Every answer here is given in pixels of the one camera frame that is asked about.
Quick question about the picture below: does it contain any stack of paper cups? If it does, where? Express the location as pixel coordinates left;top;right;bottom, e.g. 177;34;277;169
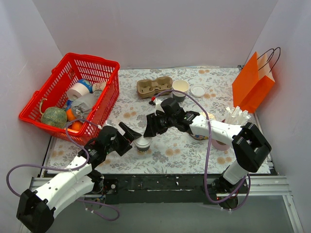
172;80;190;103

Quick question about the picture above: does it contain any red plastic basket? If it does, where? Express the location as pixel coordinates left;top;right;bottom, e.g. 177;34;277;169
19;53;120;145

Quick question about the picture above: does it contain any white plastic cup lid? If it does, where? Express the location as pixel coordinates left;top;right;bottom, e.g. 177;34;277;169
134;136;152;148

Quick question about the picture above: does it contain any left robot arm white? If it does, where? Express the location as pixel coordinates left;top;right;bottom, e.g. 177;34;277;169
17;122;141;233

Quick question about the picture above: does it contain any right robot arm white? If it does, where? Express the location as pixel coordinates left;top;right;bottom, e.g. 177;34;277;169
143;98;272;193

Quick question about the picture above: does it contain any orange fruit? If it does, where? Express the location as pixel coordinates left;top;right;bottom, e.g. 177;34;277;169
66;109;76;121
71;121;83;132

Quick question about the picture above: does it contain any cardboard cup carrier stack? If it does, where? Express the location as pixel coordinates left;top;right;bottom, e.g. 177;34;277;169
137;76;173;99

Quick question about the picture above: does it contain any napkin filled paper tub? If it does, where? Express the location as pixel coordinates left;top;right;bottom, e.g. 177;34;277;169
190;112;216;140

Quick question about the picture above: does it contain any floral table mat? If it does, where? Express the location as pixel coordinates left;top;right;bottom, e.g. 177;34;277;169
45;67;272;175

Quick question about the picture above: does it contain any grey crumpled paper bag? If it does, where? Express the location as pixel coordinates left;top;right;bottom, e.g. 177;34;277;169
70;93;99;119

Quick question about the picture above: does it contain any silver tin can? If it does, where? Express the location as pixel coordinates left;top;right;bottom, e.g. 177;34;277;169
93;90;102;97

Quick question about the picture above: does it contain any pink cup holder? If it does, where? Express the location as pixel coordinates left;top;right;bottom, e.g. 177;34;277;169
211;118;230;150

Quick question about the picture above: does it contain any beige printed pouch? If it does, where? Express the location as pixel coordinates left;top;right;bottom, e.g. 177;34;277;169
92;82;106;92

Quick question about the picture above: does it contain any toilet paper roll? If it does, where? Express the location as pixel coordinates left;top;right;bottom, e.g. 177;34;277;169
66;83;89;101

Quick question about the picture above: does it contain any green netted melon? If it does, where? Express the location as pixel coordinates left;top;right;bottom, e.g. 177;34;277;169
41;107;67;128

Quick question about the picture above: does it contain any orange paper bag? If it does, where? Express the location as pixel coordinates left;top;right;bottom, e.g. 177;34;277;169
232;47;281;113

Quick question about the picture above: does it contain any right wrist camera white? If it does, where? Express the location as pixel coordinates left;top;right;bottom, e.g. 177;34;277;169
149;97;165;116

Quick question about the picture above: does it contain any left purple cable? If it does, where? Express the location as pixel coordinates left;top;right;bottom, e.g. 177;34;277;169
6;118;121;222

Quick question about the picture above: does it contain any purple cable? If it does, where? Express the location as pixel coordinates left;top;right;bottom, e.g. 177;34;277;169
6;118;121;222
152;89;251;212

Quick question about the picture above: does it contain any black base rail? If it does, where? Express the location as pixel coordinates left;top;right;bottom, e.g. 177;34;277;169
82;173;256;204

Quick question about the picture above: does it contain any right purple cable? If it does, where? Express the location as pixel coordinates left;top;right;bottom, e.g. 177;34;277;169
152;89;251;212

